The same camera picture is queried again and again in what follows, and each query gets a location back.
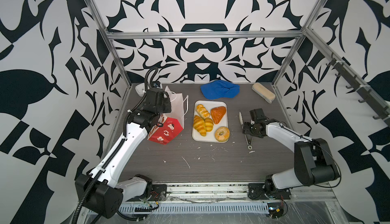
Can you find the metal white-tipped tongs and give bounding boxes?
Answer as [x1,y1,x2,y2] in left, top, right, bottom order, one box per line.
[239,112,253,150]

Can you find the white red paper bag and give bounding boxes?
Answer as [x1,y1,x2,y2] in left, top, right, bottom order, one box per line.
[148,86,189,145]

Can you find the pale yellow fake bun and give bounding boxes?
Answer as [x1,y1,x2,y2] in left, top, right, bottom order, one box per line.
[214,126,230,142]

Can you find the orange fake baguette bread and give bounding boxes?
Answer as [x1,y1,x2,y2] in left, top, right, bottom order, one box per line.
[210,106,226,124]

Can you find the yellow fake croissant large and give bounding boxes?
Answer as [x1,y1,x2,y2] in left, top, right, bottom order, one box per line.
[193,115,207,137]

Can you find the small yellow fake bread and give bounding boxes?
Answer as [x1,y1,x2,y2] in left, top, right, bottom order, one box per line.
[204,117,214,132]

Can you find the yellow fake croissant bread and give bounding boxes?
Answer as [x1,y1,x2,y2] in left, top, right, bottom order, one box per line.
[196,104,210,119]

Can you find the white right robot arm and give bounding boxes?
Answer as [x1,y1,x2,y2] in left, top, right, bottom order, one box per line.
[239,108,341,200]

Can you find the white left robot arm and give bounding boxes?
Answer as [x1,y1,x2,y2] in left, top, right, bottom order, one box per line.
[72,88,172,224]

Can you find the white square analog clock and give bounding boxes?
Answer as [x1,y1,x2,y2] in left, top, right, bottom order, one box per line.
[135,83,146,97]

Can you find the beige sponge block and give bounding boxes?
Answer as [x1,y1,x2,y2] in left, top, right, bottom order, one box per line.
[252,83,276,104]

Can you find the white plastic tray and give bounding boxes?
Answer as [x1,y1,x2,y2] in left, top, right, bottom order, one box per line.
[192,100,229,143]

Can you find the blue cloth cap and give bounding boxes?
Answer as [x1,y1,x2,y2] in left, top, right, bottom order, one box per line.
[200,80,240,100]

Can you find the green circuit board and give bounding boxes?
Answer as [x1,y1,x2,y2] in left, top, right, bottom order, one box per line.
[268,203,284,220]

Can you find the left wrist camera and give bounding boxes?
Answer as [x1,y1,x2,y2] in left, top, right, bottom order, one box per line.
[152,81,162,89]

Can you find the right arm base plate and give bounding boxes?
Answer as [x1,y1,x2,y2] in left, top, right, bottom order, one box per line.
[248,183,291,200]

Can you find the black corrugated cable conduit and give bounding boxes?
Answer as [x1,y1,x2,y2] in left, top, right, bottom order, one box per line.
[70,169,104,224]

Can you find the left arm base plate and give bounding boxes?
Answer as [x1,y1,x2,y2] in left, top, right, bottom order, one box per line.
[132,184,167,201]

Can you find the black wall hook rail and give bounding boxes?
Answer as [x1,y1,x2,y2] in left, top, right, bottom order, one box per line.
[327,53,390,127]

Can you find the white slotted cable duct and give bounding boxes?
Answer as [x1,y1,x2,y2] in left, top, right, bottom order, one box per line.
[119,202,269,214]

